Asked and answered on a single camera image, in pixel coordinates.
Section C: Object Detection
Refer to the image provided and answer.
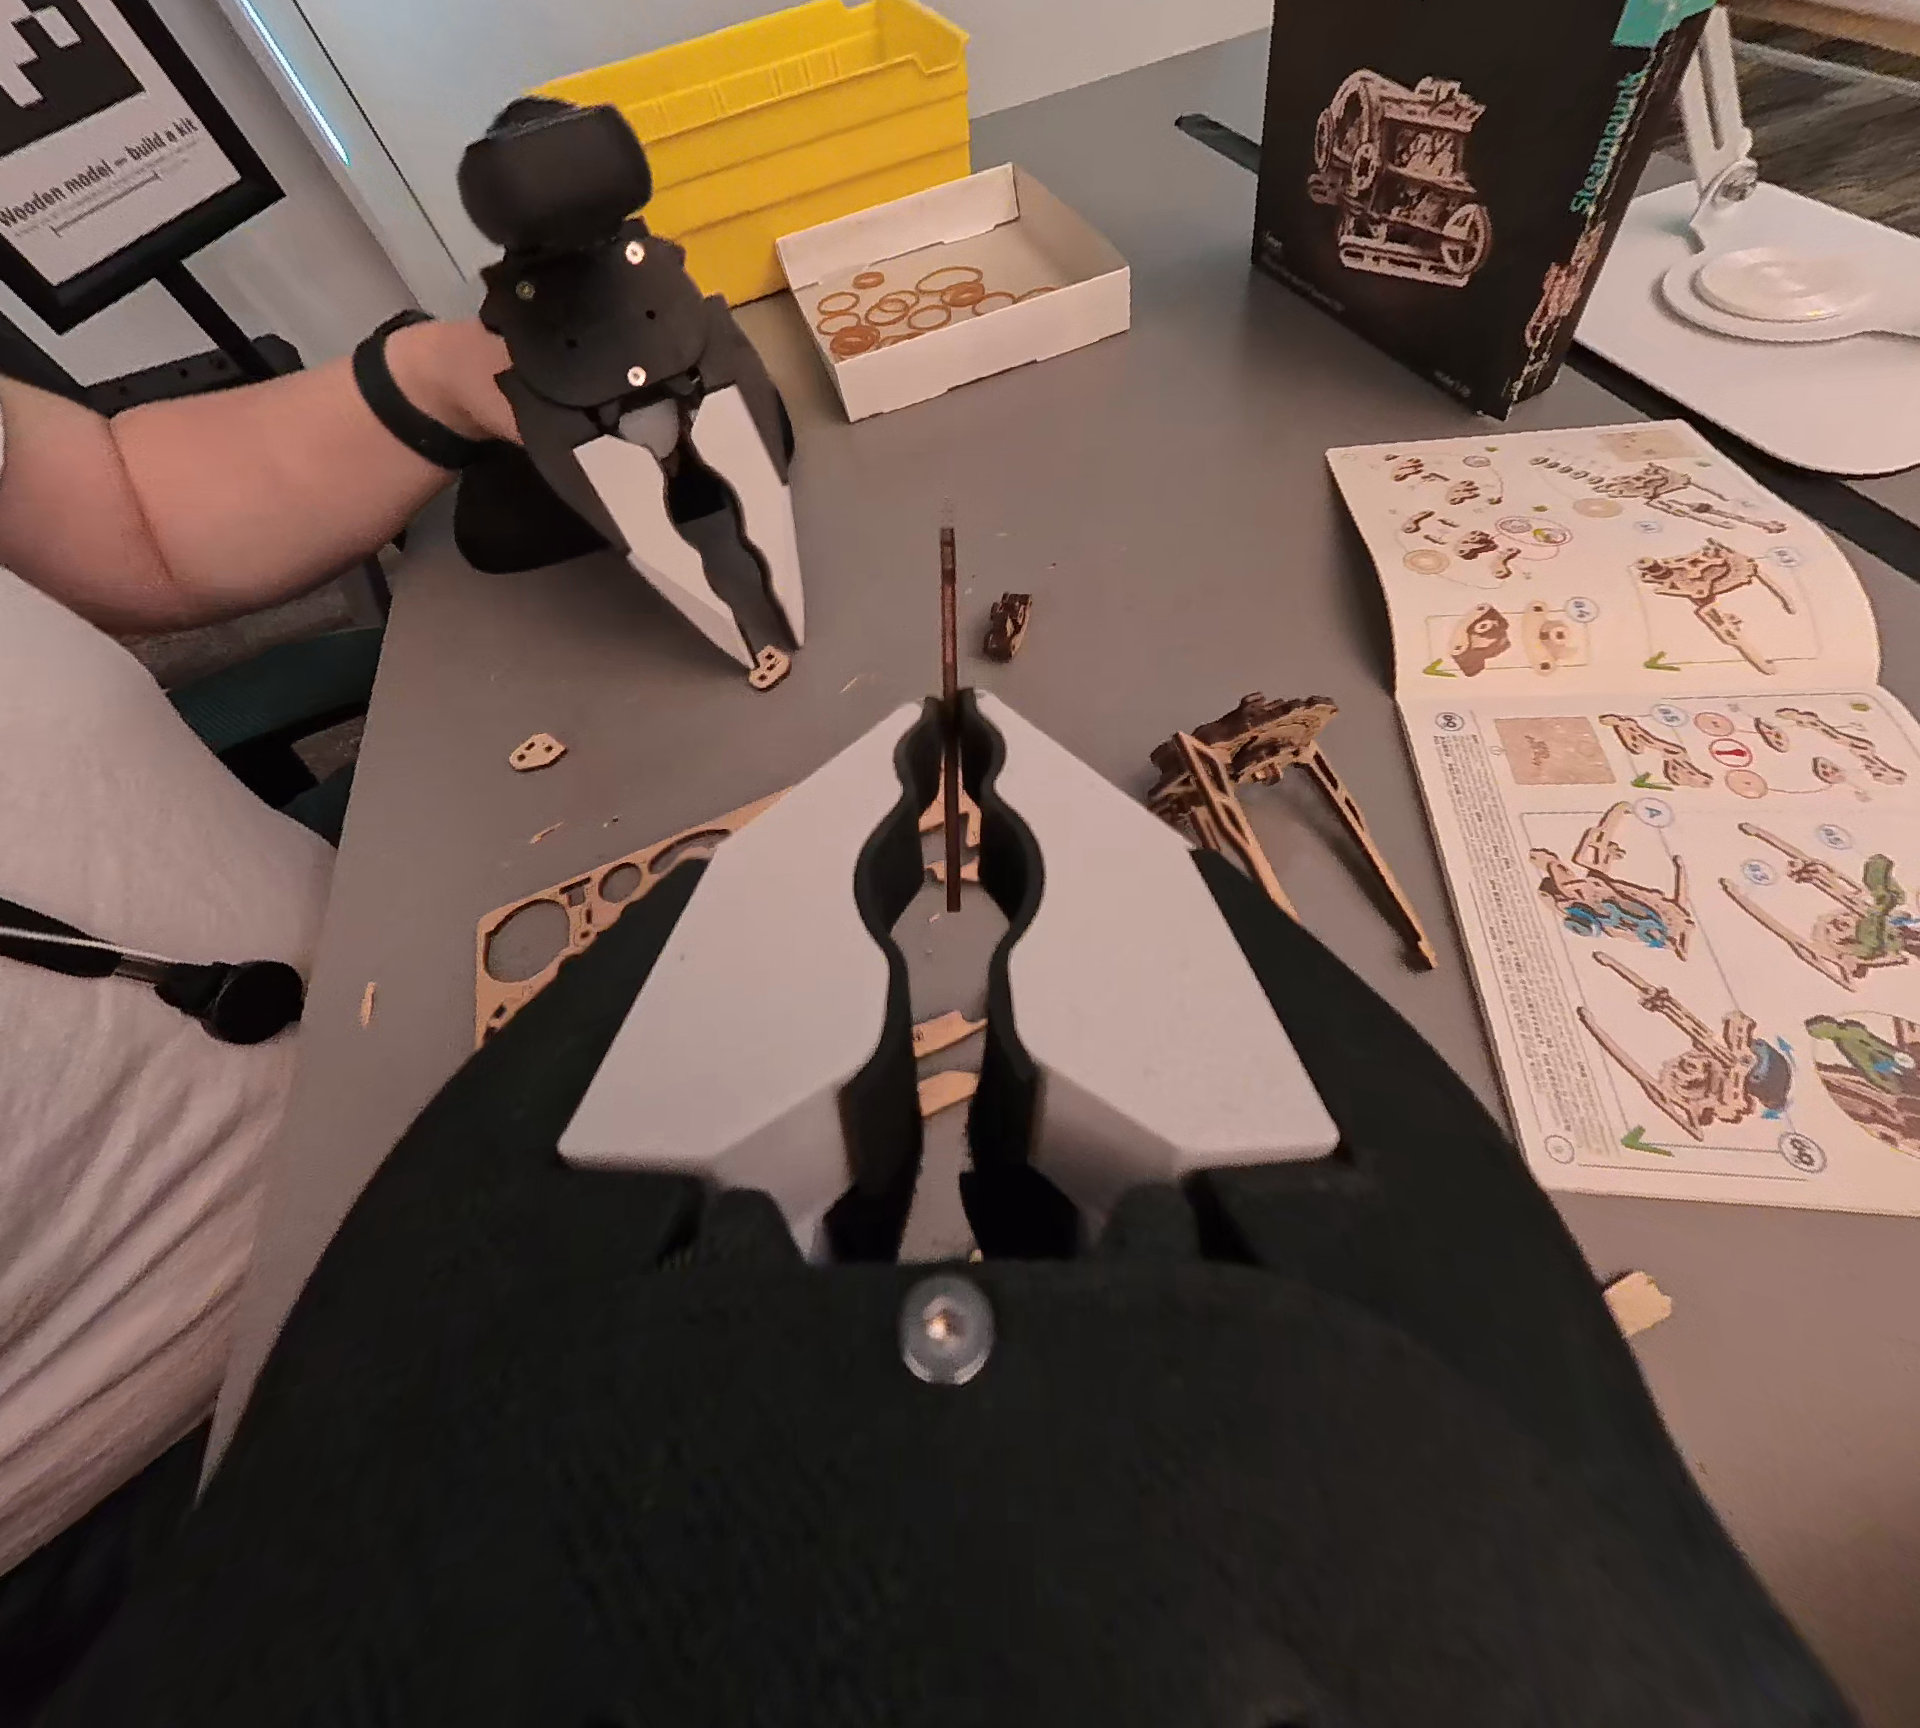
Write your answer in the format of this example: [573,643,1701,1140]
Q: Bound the black easel stand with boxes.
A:
[90,254,312,420]

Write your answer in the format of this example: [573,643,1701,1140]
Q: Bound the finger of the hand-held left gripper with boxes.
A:
[573,430,762,672]
[691,381,809,653]

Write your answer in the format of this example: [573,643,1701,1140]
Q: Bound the illustrated instruction booklet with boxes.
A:
[1323,413,1920,1221]

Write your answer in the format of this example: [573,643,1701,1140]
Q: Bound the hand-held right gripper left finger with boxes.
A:
[558,691,935,1261]

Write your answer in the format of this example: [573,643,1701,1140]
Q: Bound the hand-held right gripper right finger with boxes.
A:
[972,685,1342,1261]

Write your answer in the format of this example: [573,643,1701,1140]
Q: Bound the partly built wooden model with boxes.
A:
[1145,690,1440,973]

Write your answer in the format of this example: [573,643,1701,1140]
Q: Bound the yellow plastic bin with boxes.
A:
[526,0,975,306]

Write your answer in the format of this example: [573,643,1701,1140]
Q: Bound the long wooden model part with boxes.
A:
[935,524,964,924]

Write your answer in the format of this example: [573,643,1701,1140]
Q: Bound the person's left hand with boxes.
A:
[397,318,521,446]

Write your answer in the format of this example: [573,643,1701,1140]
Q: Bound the teal chair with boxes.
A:
[161,624,389,847]

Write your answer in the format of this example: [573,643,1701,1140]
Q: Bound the pile of brown rubber rings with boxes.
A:
[813,254,1061,359]

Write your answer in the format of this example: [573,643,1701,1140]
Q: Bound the white cardboard box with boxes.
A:
[772,162,1133,426]

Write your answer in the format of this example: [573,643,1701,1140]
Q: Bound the person's left forearm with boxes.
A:
[109,365,456,633]

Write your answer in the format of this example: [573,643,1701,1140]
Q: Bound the person's white shirt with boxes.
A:
[0,384,341,1584]

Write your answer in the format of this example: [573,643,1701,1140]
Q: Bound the white device stand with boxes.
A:
[1566,0,1920,480]

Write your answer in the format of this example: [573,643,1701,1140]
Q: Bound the black model kit box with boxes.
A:
[1248,0,1785,424]

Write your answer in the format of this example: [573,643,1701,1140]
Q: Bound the black wristband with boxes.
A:
[352,307,499,474]

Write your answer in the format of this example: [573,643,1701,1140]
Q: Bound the laser-cut wooden parts sheet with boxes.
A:
[474,786,996,1121]

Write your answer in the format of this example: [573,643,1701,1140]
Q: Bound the black and white sign board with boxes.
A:
[0,0,288,335]

